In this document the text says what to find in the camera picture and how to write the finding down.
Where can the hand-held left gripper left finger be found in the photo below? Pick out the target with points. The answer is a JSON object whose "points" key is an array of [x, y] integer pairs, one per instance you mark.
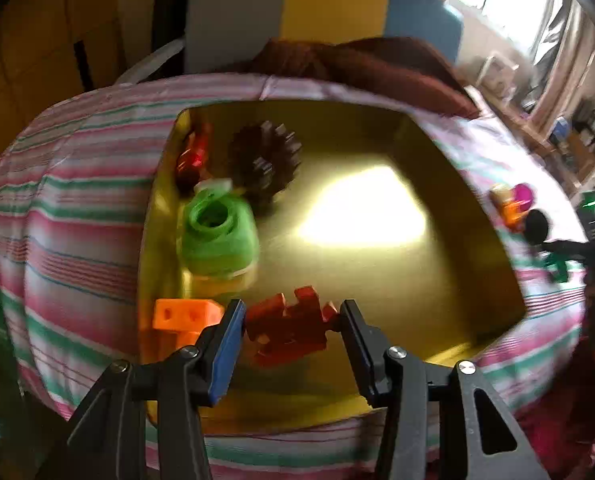
{"points": [[225, 355]]}

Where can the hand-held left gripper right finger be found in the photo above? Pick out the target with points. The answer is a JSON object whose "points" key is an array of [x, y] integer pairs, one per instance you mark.
{"points": [[362, 350]]}

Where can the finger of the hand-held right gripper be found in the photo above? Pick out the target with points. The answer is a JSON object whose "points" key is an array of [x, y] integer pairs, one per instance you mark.
{"points": [[575, 251]]}

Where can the teal green toy piece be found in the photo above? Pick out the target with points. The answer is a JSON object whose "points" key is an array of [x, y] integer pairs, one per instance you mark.
{"points": [[557, 266]]}

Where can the black round toy piece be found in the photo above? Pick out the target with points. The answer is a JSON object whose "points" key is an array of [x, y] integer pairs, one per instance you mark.
{"points": [[536, 225]]}

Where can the orange toy block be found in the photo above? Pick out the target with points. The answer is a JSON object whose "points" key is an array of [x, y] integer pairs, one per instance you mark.
{"points": [[182, 315], [512, 212]]}

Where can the gold tin box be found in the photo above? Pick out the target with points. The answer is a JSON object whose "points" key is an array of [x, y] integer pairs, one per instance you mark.
{"points": [[377, 285]]}

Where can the red puzzle piece toy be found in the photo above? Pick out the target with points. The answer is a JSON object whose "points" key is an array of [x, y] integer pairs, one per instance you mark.
{"points": [[287, 330]]}

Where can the magenta toy cup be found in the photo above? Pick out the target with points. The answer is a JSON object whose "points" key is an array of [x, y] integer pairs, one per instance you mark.
{"points": [[522, 194]]}

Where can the yellow toy piece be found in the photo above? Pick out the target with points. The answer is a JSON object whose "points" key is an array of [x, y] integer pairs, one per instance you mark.
{"points": [[500, 194]]}

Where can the lime green toy piece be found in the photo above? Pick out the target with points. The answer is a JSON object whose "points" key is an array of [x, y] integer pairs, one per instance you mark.
{"points": [[217, 240]]}

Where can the dark toy gear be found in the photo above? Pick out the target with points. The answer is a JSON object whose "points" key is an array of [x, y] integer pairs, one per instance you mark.
{"points": [[262, 165]]}

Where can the red shiny toy piece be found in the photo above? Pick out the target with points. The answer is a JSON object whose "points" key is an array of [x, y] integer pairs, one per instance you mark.
{"points": [[192, 157]]}

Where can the red cloth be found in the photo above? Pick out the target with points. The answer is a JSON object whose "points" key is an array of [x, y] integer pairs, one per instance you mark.
{"points": [[567, 410]]}

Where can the patterned curtain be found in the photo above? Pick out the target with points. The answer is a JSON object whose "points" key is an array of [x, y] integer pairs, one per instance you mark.
{"points": [[587, 75]]}

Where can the grey hanging cloth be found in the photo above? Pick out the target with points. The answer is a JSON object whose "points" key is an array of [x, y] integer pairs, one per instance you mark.
{"points": [[552, 50]]}

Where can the striped bed quilt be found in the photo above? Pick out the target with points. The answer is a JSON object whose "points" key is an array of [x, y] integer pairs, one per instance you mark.
{"points": [[77, 210]]}

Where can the brown blanket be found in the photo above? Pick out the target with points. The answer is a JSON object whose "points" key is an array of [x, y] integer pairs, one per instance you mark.
{"points": [[377, 75]]}

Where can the grey yellow blue headboard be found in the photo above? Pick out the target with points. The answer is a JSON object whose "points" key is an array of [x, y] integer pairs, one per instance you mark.
{"points": [[327, 5]]}

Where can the wooden wardrobe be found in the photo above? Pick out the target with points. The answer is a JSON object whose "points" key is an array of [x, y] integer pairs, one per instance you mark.
{"points": [[27, 60]]}

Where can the white bed rail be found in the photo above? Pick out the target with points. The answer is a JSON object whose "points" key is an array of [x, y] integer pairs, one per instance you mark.
{"points": [[147, 60]]}

